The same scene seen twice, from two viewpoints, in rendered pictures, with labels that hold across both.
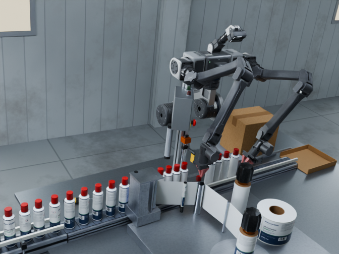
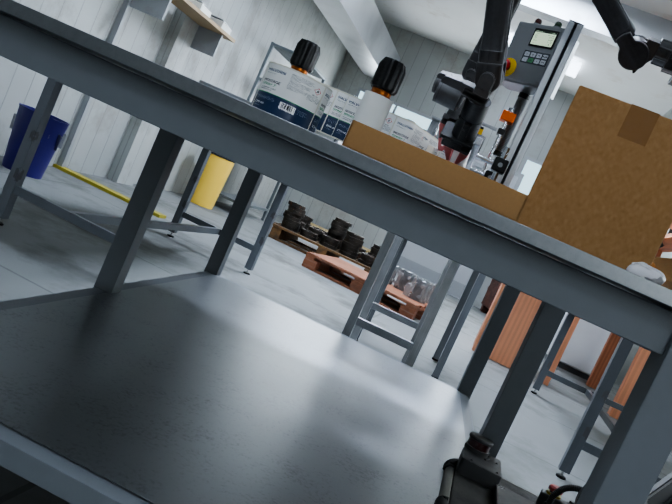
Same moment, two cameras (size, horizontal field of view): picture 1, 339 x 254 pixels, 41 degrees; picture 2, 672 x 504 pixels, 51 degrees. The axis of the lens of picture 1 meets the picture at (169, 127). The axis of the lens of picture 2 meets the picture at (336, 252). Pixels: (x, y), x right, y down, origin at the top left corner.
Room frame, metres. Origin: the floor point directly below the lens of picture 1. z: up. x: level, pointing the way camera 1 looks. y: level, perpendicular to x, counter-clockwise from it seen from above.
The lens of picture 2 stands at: (3.56, -1.87, 0.77)
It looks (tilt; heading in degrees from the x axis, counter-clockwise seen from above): 5 degrees down; 133
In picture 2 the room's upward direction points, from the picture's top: 24 degrees clockwise
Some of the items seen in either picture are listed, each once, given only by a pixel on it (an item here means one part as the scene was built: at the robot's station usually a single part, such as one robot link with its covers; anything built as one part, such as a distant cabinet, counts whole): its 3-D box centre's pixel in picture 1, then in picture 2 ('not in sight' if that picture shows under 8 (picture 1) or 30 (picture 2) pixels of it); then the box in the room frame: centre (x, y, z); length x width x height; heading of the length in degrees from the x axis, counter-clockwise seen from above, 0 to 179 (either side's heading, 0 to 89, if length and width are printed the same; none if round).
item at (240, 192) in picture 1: (241, 188); (374, 108); (2.10, -0.42, 1.03); 0.09 x 0.09 x 0.30
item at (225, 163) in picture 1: (224, 166); not in sight; (2.39, -0.36, 0.98); 0.05 x 0.05 x 0.20
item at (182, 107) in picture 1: (182, 108); (535, 59); (2.28, -0.06, 1.38); 0.17 x 0.10 x 0.19; 1
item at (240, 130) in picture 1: (249, 132); (600, 189); (2.91, -0.56, 0.99); 0.30 x 0.24 x 0.27; 121
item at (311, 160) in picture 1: (307, 158); (434, 179); (2.87, -1.00, 0.85); 0.30 x 0.26 x 0.04; 126
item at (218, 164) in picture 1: (216, 168); not in sight; (2.36, -0.31, 0.98); 0.05 x 0.05 x 0.20
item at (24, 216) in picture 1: (25, 222); not in sight; (1.68, 0.61, 0.98); 0.05 x 0.05 x 0.20
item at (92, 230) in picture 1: (195, 192); not in sight; (2.28, -0.20, 0.85); 1.65 x 0.11 x 0.05; 126
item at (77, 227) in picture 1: (195, 191); not in sight; (2.28, -0.20, 0.86); 1.65 x 0.08 x 0.04; 126
